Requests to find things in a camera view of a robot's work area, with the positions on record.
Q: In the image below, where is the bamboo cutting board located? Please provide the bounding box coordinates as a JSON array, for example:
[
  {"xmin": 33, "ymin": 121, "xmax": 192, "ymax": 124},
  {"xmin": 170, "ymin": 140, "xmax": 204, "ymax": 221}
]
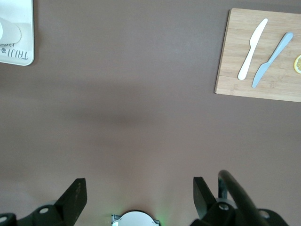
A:
[{"xmin": 214, "ymin": 8, "xmax": 301, "ymax": 103}]

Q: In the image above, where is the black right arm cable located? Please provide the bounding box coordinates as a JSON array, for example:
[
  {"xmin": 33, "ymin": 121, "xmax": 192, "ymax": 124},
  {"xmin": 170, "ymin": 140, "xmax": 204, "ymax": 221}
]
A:
[{"xmin": 218, "ymin": 169, "xmax": 271, "ymax": 226}]

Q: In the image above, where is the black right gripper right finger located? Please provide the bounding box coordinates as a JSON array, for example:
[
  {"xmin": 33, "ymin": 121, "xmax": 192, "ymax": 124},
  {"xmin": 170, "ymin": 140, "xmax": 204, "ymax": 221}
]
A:
[{"xmin": 193, "ymin": 177, "xmax": 290, "ymax": 226}]

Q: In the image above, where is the cream tray with bear print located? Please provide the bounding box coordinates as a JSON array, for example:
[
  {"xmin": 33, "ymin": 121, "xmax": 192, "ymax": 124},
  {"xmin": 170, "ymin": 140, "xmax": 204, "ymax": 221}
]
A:
[{"xmin": 0, "ymin": 0, "xmax": 35, "ymax": 66}]

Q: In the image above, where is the lemon slice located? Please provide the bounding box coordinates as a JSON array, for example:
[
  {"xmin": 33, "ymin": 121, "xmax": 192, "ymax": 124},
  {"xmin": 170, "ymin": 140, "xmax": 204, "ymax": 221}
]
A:
[{"xmin": 293, "ymin": 54, "xmax": 301, "ymax": 74}]

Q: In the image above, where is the brown table cover mat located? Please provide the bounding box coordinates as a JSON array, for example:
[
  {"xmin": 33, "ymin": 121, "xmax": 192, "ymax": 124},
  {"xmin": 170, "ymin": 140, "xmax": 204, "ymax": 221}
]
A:
[{"xmin": 0, "ymin": 0, "xmax": 301, "ymax": 226}]

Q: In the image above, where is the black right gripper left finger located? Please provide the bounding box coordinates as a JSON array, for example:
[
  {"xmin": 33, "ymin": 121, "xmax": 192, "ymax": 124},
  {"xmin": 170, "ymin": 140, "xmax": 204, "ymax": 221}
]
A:
[{"xmin": 16, "ymin": 178, "xmax": 87, "ymax": 226}]

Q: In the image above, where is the white plastic knife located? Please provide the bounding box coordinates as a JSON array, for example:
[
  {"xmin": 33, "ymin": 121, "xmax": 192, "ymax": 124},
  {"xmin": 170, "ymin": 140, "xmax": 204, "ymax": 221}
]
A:
[{"xmin": 237, "ymin": 18, "xmax": 269, "ymax": 81}]

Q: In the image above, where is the grey plastic knife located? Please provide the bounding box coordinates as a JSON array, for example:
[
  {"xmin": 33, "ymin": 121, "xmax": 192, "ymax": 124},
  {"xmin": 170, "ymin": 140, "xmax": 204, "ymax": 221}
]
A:
[{"xmin": 251, "ymin": 32, "xmax": 294, "ymax": 89}]

